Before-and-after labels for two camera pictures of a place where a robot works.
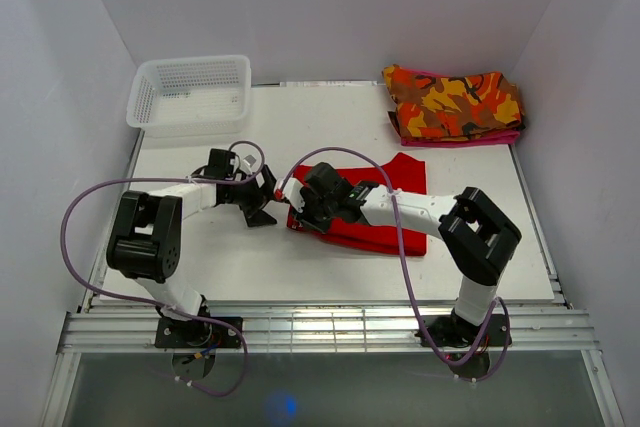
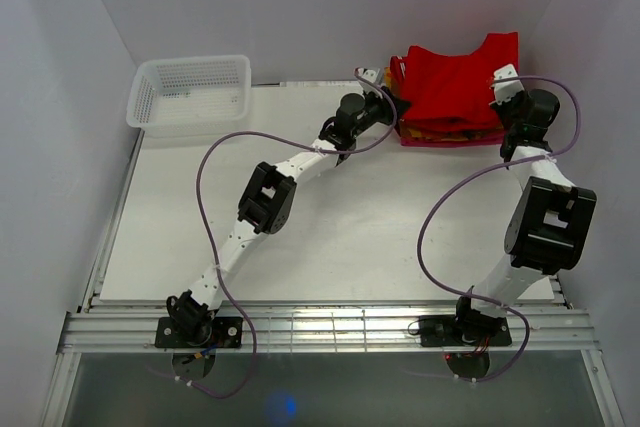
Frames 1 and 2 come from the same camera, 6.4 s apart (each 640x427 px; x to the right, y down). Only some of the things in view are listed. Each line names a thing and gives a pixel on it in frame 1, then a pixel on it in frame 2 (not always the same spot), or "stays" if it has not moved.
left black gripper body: (243, 193) -> (374, 110)
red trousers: (407, 175) -> (454, 88)
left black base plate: (198, 333) stays
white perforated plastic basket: (194, 96) stays
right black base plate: (448, 332) stays
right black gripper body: (318, 214) -> (508, 112)
